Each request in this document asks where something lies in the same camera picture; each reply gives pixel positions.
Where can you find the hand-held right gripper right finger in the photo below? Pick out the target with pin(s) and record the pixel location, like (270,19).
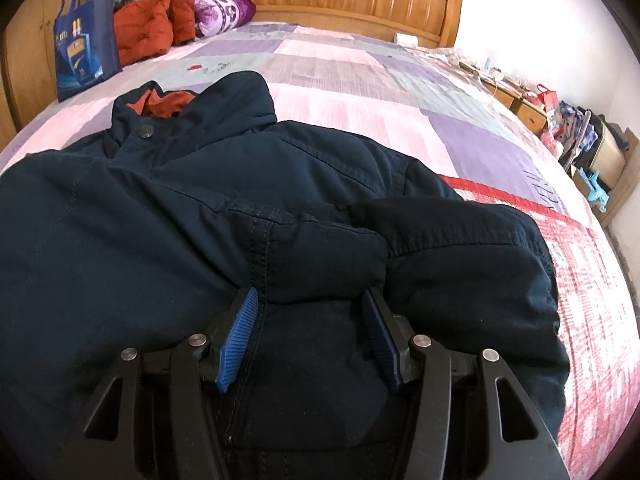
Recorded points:
(381,340)

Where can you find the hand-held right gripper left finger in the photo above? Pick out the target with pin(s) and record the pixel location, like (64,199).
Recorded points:
(237,335)

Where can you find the navy padded jacket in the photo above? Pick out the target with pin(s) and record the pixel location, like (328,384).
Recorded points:
(150,220)

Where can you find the pile of colourful clothes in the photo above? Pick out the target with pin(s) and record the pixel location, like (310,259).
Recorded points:
(570,130)

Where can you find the red checked blanket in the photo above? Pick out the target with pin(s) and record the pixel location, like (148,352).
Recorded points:
(590,310)

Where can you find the turquoise plastic item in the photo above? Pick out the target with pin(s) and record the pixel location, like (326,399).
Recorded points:
(595,187)

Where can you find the wooden nightstand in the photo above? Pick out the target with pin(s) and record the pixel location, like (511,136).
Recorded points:
(530,110)

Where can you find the beige suitcase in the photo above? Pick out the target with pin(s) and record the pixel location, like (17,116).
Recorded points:
(607,155)

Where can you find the small white box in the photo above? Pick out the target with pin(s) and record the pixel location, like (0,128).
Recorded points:
(405,39)

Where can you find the blue shopping bag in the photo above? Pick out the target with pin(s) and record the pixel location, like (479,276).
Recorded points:
(85,55)

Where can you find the orange padded jacket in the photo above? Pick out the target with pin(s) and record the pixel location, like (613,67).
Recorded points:
(145,25)

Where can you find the purple floral pillow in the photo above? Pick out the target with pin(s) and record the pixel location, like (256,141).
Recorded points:
(225,10)

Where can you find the wooden wardrobe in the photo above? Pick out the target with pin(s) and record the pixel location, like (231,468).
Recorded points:
(30,60)

